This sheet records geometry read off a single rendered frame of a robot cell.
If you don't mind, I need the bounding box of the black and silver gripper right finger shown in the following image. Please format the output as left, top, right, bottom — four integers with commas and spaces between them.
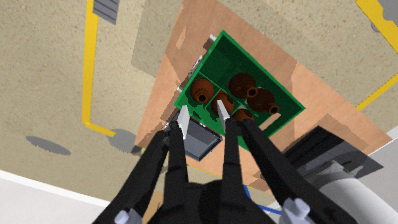
217, 100, 358, 224

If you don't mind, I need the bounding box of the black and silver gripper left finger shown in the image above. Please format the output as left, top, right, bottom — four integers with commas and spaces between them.
92, 105, 190, 224

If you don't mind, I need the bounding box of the green plastic crate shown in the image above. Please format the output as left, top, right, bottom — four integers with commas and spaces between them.
174, 29, 294, 137

